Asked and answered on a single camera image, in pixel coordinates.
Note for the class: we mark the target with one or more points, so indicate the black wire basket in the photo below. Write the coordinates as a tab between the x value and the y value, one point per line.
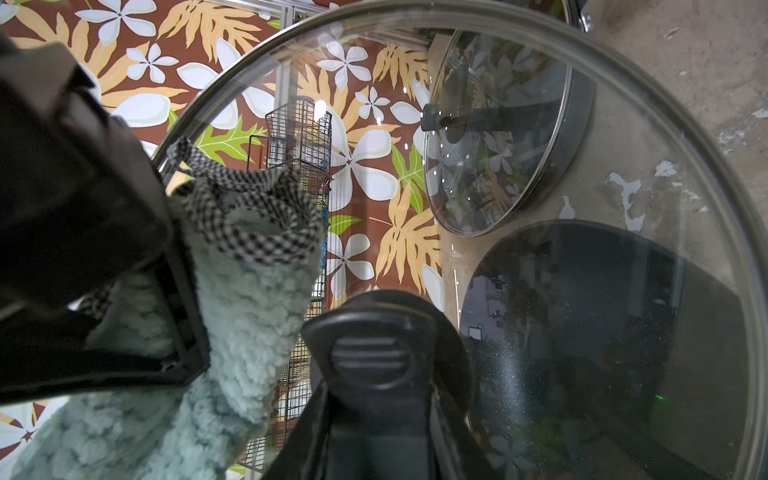
299	136

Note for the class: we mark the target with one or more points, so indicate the right black frying pan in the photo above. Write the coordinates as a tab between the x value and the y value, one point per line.
564	120

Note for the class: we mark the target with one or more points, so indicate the black frying pan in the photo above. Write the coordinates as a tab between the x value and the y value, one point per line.
598	354
564	120

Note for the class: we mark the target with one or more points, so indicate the left black frying pan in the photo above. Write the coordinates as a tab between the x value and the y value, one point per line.
598	354

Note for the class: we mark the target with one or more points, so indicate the green microfibre cloth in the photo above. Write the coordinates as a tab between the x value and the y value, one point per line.
244	232

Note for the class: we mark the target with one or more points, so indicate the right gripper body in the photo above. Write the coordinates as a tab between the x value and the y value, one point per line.
81	206

